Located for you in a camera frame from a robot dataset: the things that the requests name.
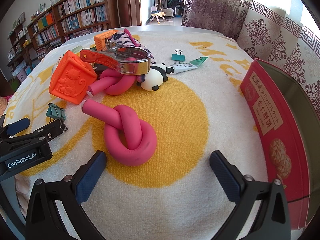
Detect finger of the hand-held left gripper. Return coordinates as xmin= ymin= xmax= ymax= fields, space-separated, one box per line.
xmin=24 ymin=119 xmax=68 ymax=143
xmin=0 ymin=117 xmax=31 ymax=139

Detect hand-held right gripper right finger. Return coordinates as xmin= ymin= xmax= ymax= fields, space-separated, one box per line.
xmin=209 ymin=150 xmax=292 ymax=240

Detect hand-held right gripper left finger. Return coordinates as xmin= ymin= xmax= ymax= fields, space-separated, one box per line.
xmin=25 ymin=150 xmax=108 ymax=240

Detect teal binder clip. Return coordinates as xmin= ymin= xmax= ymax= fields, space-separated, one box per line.
xmin=46 ymin=103 xmax=68 ymax=132

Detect knotted pink foam roller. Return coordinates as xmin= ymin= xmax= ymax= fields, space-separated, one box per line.
xmin=87 ymin=57 xmax=142 ymax=97
xmin=81 ymin=99 xmax=157 ymax=167

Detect large orange embossed cube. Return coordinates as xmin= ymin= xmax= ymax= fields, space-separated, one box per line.
xmin=49 ymin=50 xmax=98 ymax=105

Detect red tin box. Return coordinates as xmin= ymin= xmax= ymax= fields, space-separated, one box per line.
xmin=239 ymin=58 xmax=320 ymax=230

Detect metal clamp with orange handles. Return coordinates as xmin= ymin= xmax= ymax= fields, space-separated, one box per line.
xmin=79 ymin=39 xmax=152 ymax=76

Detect panda toy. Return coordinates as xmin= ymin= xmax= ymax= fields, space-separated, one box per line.
xmin=136 ymin=63 xmax=173 ymax=92

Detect pastel storage bin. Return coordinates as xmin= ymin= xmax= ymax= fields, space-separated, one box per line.
xmin=11 ymin=65 xmax=30 ymax=80

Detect white yellow towel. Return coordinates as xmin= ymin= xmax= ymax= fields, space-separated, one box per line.
xmin=4 ymin=29 xmax=283 ymax=240

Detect white green carton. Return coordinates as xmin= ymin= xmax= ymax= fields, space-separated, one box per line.
xmin=67 ymin=45 xmax=87 ymax=53

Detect small wooden display shelf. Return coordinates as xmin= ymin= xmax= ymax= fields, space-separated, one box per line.
xmin=6 ymin=12 xmax=33 ymax=73

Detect small orange embossed cube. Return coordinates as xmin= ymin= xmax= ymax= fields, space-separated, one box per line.
xmin=94 ymin=29 xmax=119 ymax=52

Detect white green toothpaste tube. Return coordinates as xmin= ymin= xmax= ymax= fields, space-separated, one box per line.
xmin=166 ymin=56 xmax=210 ymax=75

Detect pink black patterned plush toy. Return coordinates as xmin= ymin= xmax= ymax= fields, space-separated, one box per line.
xmin=106 ymin=28 xmax=157 ymax=83

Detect rows of shelved books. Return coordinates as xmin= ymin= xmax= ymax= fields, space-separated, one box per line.
xmin=31 ymin=0 xmax=109 ymax=53

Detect wooden bookshelf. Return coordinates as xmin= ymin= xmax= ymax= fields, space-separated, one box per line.
xmin=26 ymin=0 xmax=113 ymax=55

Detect green binder clip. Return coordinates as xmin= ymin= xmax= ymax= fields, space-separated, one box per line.
xmin=171 ymin=49 xmax=185 ymax=62

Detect purple patterned sheer curtain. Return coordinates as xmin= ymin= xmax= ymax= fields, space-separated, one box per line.
xmin=181 ymin=0 xmax=320 ymax=110

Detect small wooden stool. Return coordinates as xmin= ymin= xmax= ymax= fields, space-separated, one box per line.
xmin=152 ymin=11 xmax=167 ymax=24

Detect wooden door frame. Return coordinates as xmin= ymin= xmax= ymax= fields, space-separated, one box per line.
xmin=110 ymin=0 xmax=145 ymax=28

